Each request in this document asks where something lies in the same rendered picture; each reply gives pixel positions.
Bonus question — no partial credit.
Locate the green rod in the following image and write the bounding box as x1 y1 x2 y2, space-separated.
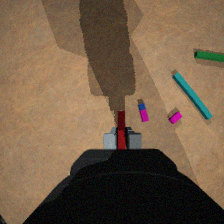
194 51 224 62

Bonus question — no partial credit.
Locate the turquoise rod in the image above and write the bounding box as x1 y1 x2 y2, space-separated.
172 73 212 120

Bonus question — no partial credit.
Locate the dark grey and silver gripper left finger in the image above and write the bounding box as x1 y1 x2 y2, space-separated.
103 127 118 149

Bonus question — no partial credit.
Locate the red rod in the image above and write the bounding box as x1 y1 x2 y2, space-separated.
118 111 125 149

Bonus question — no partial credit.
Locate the small blue cube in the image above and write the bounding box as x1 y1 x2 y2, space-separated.
138 103 146 111

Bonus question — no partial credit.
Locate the small magenta block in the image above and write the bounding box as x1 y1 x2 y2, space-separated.
139 109 149 122
168 112 182 124

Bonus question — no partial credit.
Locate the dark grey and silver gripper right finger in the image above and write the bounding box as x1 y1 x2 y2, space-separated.
125 127 142 149

